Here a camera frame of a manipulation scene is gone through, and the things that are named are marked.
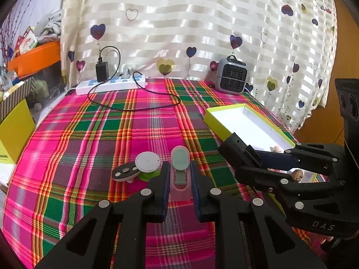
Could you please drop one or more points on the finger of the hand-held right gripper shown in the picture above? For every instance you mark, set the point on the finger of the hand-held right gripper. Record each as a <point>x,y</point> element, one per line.
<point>277,159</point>
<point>260,178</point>

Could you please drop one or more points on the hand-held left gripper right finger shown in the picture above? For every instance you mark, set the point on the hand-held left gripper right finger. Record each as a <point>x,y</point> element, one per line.
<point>195,190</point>

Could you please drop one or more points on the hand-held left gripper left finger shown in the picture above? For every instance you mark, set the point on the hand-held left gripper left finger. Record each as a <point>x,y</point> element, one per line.
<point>166,190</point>

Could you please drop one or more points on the small beige peg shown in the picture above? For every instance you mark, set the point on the small beige peg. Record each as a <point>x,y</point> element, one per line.
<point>276,148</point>

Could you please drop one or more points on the yellow-green box white inside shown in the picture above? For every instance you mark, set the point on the yellow-green box white inside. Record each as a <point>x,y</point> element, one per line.
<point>252,117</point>

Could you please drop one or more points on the person's right hand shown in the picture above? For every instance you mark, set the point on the person's right hand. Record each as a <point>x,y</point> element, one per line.
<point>325,240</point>

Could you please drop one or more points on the green plastic piece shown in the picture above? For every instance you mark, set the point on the green plastic piece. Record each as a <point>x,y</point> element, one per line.
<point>147,176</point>

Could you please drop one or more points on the white round disc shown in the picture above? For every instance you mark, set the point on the white round disc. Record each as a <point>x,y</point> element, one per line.
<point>147,162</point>

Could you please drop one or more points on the small white oval piece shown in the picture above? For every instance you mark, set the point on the small white oval piece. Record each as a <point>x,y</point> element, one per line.
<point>130,181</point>

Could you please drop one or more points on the black oval key fob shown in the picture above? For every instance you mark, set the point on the black oval key fob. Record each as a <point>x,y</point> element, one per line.
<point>123,173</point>

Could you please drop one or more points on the pink green plaid tablecloth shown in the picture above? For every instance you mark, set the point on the pink green plaid tablecloth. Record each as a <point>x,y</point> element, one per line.
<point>84,145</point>

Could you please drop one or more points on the small grey fan heater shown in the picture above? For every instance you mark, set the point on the small grey fan heater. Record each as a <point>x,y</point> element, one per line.
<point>231,74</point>

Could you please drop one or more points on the white power strip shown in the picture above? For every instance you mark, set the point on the white power strip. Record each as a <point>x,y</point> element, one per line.
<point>112,85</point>

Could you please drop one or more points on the grey plug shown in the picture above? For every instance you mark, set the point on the grey plug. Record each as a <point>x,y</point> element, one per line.
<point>126,74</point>

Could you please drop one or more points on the black charger adapter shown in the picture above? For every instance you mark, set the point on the black charger adapter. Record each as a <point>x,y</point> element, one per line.
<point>102,70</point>

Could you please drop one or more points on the dark glass tank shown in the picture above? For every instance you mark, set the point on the dark glass tank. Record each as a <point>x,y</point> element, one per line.
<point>47,89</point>

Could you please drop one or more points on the yellow cardboard box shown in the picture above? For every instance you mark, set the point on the yellow cardboard box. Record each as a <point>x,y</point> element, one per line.
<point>16,134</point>

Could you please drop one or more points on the cream heart print curtain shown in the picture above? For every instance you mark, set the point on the cream heart print curtain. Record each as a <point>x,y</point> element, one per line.
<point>182,14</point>

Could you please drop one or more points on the striped cardboard box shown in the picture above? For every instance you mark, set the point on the striped cardboard box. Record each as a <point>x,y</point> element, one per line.
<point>12,101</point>

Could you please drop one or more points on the orange plastic bin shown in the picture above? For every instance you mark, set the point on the orange plastic bin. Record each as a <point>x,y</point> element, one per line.
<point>36,57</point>

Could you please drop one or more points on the grey white striped cloth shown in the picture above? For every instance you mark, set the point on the grey white striped cloth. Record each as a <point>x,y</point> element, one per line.
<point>49,26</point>

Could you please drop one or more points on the colourful snack packet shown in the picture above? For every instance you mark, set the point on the colourful snack packet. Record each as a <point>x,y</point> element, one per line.
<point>28,40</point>

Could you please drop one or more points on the red decorative branches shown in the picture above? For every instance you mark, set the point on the red decorative branches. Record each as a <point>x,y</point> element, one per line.
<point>5,37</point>

